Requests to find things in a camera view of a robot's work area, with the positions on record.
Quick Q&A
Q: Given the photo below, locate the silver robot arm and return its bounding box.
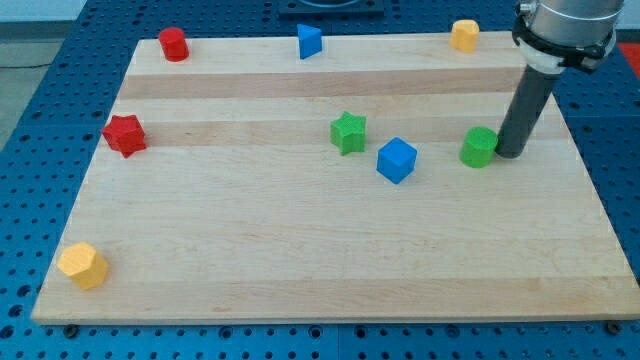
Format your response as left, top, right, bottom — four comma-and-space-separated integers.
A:
512, 0, 624, 75

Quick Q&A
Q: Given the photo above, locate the green star block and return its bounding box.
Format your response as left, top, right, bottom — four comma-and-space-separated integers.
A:
330, 112, 366, 156

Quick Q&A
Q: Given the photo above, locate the red star block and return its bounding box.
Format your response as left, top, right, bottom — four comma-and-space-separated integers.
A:
101, 115, 146, 158

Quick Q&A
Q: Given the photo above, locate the yellow heart block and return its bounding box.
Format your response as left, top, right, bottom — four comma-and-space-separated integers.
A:
449, 19, 480, 53

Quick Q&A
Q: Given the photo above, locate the wooden board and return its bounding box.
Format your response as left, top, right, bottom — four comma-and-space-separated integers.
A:
32, 32, 639, 325

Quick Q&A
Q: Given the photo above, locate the blue cube block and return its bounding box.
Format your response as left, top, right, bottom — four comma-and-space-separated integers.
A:
376, 137, 418, 184

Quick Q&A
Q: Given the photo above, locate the blue triangle block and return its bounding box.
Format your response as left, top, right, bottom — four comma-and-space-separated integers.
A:
297, 24, 323, 60

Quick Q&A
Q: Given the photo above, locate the green cylinder block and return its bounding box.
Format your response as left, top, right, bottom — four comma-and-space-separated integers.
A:
459, 127, 498, 168

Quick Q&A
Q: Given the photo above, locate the red cylinder block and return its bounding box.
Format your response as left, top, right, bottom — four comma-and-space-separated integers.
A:
158, 27, 190, 62

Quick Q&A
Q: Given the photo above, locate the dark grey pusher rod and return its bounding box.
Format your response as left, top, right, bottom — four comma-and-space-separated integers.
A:
495, 65, 560, 159

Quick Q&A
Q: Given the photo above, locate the yellow hexagon block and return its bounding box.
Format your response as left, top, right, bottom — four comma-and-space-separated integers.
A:
57, 242, 109, 290

